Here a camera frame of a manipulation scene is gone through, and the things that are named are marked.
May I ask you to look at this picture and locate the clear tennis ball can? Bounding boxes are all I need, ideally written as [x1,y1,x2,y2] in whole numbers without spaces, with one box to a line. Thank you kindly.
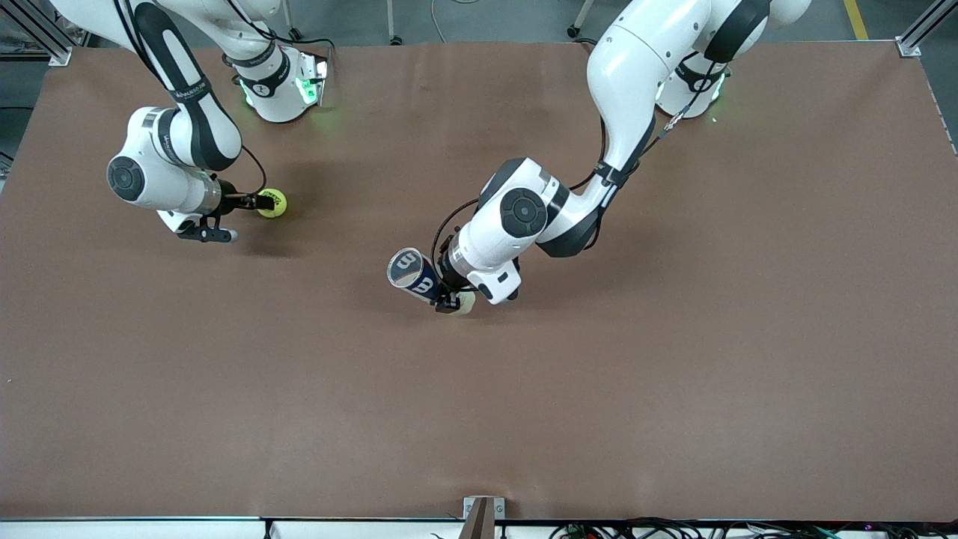
[386,247,477,316]

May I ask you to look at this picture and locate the metal base connector plate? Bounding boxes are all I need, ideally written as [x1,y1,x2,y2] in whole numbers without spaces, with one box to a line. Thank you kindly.
[298,49,330,107]

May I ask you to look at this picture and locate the black base cable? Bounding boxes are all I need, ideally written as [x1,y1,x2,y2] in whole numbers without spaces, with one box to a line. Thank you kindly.
[262,26,339,59]

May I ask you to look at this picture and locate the metal camera post bracket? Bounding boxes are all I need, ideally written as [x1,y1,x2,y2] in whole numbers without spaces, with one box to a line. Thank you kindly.
[459,496,506,539]

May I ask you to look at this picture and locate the aluminium frame profile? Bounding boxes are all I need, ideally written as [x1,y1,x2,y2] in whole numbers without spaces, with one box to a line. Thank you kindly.
[896,0,958,58]
[0,0,73,67]

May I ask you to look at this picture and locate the white floor cable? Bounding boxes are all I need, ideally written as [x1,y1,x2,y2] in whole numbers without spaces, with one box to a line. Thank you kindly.
[431,0,480,43]

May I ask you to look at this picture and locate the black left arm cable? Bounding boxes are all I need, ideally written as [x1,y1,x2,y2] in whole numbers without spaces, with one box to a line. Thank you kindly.
[430,66,721,300]

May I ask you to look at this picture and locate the tangled cable bundle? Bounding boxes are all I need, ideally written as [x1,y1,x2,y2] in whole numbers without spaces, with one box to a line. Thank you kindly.
[550,517,958,539]

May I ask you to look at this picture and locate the white table edge rail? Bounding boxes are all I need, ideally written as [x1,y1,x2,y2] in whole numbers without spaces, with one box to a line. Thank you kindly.
[0,517,958,539]

